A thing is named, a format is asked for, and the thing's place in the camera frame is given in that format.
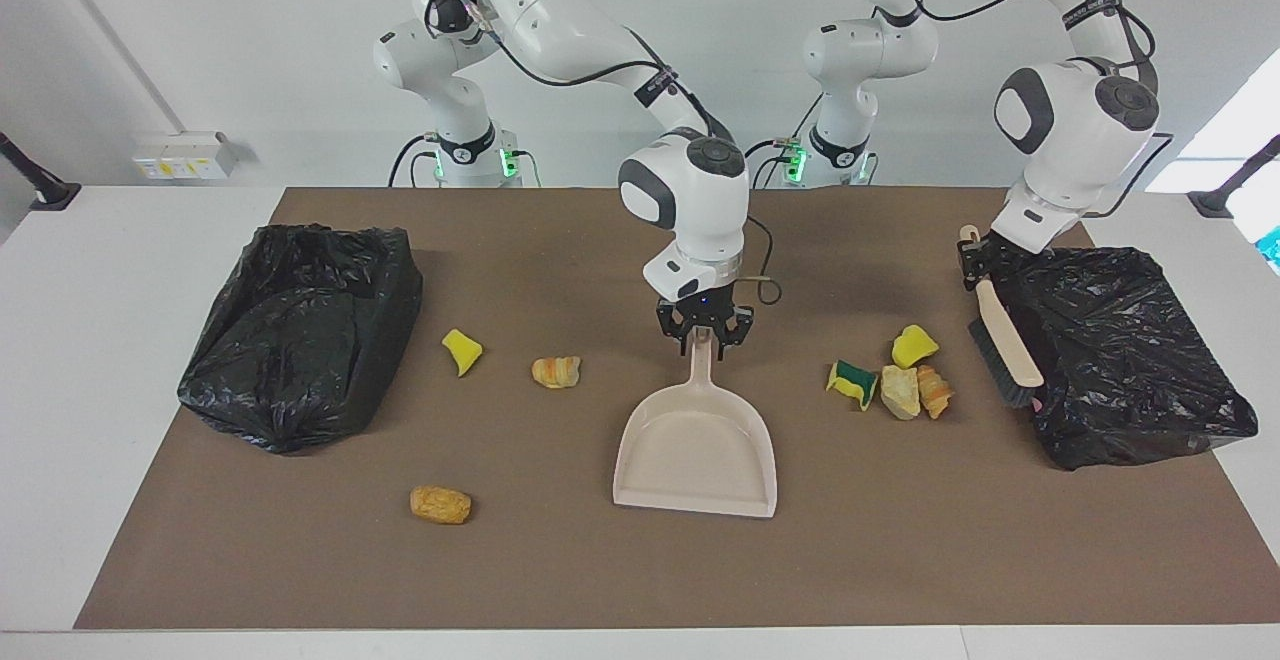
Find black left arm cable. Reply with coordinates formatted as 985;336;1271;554
905;0;1173;221

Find striped orange croissant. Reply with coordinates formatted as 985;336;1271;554
917;365;955;420
531;355;582;390

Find white wall socket box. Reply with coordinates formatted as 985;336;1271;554
133;132;239;181

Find beige bread chunk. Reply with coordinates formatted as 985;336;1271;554
880;365;922;421

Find brown table mat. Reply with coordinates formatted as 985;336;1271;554
73;187;1280;631

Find open black bag-lined bin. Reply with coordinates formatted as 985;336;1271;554
177;224;424;456

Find yellow sponge piece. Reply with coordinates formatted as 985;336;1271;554
891;324;941;370
441;328;484;378

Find black base cable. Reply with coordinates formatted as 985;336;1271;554
388;133;443;188
725;100;823;188

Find black clamp stand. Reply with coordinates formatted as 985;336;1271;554
0;130;83;212
1188;133;1280;220

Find beige brush with black bristles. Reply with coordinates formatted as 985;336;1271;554
958;224;1046;409

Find green and yellow sponge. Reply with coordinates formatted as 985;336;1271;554
825;360;880;412

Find brown bread roll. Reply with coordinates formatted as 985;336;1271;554
409;485;473;526

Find black bag-covered bin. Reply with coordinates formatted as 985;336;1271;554
982;246;1259;472

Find beige plastic dustpan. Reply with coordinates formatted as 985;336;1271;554
612;325;779;519

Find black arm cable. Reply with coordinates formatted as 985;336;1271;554
425;0;783;306
905;0;1173;221

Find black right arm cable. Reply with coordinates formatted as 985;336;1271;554
425;0;783;306

